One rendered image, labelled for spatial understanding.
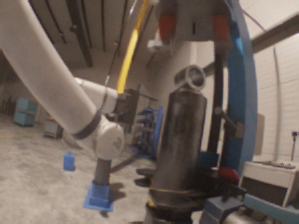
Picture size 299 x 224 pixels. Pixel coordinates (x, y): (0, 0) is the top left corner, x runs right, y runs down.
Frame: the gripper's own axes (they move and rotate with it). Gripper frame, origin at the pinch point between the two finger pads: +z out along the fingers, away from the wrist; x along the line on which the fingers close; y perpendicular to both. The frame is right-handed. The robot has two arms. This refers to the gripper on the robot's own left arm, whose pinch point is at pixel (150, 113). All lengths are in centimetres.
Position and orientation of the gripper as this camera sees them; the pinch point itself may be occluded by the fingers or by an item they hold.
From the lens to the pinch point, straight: 57.8
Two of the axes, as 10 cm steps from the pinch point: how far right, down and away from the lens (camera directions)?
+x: -1.8, 9.7, -1.4
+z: 7.9, 2.3, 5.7
